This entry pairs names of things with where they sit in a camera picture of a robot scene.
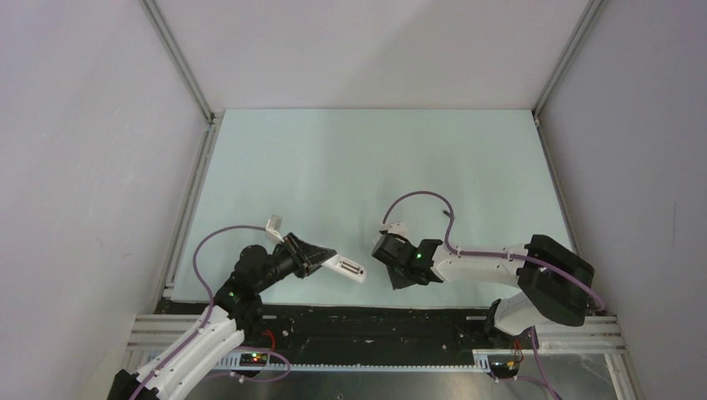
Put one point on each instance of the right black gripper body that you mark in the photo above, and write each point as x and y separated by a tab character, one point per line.
398	272

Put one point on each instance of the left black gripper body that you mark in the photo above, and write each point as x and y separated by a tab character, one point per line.
282	264

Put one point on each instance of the white remote control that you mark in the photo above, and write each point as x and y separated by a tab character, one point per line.
346	267

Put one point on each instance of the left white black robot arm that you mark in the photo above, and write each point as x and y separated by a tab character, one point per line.
232	317

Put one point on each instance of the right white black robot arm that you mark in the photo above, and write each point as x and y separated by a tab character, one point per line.
553	282

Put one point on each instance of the left controller board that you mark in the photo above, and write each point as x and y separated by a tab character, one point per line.
253	360

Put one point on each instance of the controller board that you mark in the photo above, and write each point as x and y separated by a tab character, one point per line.
504	370
253	360

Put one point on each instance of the right controller board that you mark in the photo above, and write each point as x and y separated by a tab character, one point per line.
504	370

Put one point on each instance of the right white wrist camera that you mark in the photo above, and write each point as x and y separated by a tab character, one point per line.
397	229

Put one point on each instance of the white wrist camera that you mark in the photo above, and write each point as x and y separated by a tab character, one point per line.
272	229
397	229

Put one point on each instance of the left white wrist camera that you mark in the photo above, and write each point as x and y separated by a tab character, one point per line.
272	229

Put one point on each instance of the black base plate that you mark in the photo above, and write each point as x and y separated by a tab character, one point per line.
382	336

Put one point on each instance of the grey slotted cable duct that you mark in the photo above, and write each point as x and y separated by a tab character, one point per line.
235	361

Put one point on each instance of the left aluminium frame rail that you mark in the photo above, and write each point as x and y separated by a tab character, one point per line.
156	17

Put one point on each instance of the aluminium frame rail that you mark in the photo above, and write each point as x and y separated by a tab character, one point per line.
156	17
571	50

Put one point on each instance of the right aluminium frame rail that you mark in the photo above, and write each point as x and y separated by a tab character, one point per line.
571	50

